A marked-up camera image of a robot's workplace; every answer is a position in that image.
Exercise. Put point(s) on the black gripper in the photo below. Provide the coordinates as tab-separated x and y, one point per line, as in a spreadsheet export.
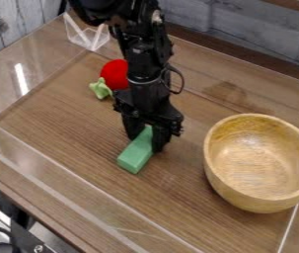
143	104

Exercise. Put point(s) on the green rectangular block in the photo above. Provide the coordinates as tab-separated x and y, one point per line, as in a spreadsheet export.
136	154

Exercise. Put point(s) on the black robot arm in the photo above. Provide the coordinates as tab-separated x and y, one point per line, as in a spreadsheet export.
135	23

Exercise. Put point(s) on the light wooden bowl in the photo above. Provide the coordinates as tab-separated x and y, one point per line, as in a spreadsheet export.
251	162

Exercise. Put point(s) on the red plush strawberry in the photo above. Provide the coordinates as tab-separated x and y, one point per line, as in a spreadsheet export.
112	79

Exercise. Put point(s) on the clear acrylic enclosure wall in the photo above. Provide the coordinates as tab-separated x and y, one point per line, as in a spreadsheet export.
61	137

